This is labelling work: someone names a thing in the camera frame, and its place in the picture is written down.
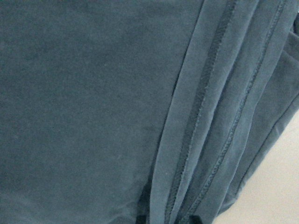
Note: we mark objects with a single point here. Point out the black graphic t-shirt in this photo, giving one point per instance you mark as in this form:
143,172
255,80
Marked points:
140,111

